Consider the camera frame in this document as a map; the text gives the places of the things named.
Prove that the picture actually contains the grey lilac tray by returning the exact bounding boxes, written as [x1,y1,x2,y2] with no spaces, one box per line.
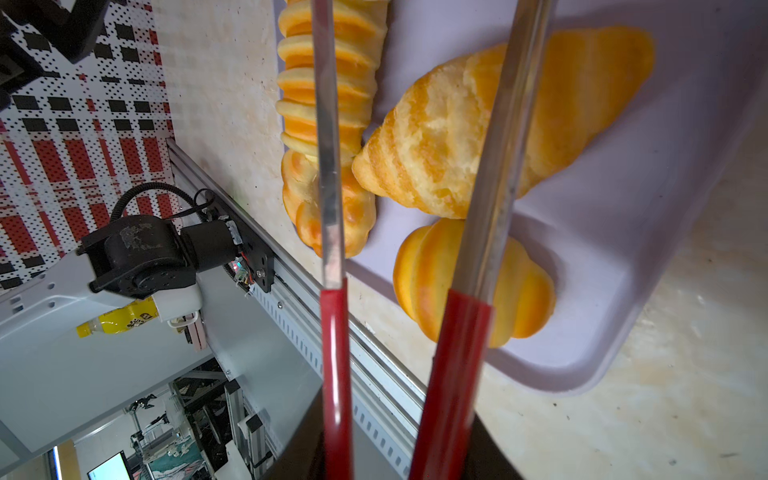
[347,1,767,395]

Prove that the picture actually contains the round striped bun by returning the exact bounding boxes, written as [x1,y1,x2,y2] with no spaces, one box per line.
[392,217,557,350]

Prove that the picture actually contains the red handled metal tongs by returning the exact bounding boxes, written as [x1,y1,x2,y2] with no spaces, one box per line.
[318,1,554,479]

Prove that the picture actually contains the striped long bread lower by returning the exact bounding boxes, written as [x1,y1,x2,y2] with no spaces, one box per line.
[276,1,389,166]

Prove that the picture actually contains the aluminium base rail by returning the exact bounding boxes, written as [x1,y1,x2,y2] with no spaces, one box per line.
[167,140,426,478]

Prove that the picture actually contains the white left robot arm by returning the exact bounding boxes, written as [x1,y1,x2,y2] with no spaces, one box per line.
[1,1,287,465]

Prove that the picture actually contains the croissant shaped bread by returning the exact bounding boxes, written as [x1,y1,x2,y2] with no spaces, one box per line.
[350,25,657,221]

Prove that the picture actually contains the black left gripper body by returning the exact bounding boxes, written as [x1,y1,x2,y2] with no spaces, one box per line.
[1,0,111,110]

